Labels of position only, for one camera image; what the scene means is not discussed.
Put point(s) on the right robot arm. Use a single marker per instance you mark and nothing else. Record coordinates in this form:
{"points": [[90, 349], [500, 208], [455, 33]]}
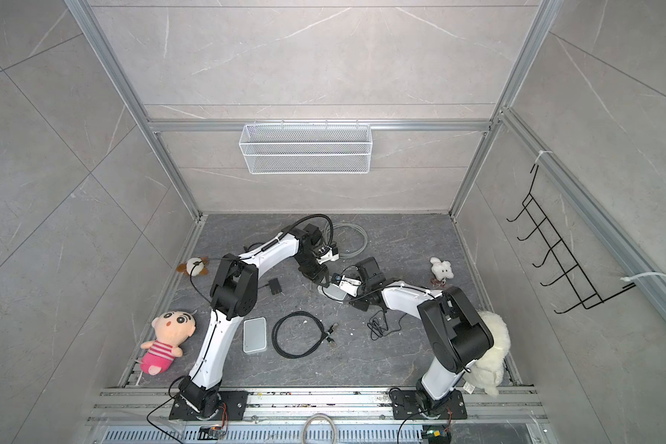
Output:
{"points": [[456, 333]]}

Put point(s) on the brown white plush toy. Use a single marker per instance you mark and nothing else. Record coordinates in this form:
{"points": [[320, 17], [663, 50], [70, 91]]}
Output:
{"points": [[195, 266]]}

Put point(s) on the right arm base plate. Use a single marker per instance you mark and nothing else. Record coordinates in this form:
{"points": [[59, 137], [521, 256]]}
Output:
{"points": [[416, 404]]}

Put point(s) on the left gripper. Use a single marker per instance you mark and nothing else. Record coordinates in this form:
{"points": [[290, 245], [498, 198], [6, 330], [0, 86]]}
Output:
{"points": [[322, 277]]}

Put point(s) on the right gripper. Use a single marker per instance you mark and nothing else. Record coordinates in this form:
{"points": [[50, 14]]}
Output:
{"points": [[363, 305]]}

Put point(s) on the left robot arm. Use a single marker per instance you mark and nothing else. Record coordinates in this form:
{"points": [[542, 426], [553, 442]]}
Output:
{"points": [[234, 294]]}

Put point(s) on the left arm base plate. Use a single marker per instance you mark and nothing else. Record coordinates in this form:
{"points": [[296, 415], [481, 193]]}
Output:
{"points": [[230, 402]]}

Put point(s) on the white switch near front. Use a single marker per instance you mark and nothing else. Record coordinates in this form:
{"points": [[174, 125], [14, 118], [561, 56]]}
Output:
{"points": [[255, 335]]}

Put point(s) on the pink cartoon boy doll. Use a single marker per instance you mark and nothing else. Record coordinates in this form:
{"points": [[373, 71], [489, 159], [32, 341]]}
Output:
{"points": [[172, 329]]}

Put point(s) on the black power adapter left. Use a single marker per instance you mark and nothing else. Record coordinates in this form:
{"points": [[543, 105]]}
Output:
{"points": [[273, 285]]}

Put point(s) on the black wire hook rack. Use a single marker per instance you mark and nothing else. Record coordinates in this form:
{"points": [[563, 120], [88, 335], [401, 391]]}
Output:
{"points": [[585, 294]]}

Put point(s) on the white wire mesh basket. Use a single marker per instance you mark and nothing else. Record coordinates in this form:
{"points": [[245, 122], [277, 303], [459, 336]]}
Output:
{"points": [[287, 148]]}

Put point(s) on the large white plush sheep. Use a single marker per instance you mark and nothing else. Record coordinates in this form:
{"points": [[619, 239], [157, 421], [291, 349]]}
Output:
{"points": [[488, 371]]}

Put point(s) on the small white plush toy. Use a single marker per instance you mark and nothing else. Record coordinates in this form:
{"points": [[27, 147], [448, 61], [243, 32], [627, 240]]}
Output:
{"points": [[441, 271]]}

